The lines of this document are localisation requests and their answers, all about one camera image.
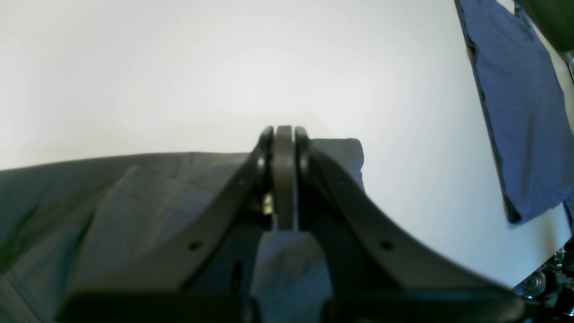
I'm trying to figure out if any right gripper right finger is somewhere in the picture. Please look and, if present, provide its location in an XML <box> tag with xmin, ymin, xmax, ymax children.
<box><xmin>294</xmin><ymin>127</ymin><xmax>525</xmax><ymax>323</ymax></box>

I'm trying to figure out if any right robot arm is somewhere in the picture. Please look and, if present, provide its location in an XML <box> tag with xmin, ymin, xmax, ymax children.
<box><xmin>56</xmin><ymin>126</ymin><xmax>573</xmax><ymax>323</ymax></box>

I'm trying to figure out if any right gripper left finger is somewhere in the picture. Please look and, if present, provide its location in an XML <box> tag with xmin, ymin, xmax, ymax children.
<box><xmin>56</xmin><ymin>126</ymin><xmax>296</xmax><ymax>323</ymax></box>

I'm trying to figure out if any blue plastic mount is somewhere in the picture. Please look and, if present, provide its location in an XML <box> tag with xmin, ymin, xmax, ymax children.
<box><xmin>456</xmin><ymin>0</ymin><xmax>574</xmax><ymax>223</ymax></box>

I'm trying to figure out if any grey T-shirt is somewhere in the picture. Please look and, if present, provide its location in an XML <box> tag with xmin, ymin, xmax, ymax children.
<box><xmin>0</xmin><ymin>137</ymin><xmax>365</xmax><ymax>323</ymax></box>

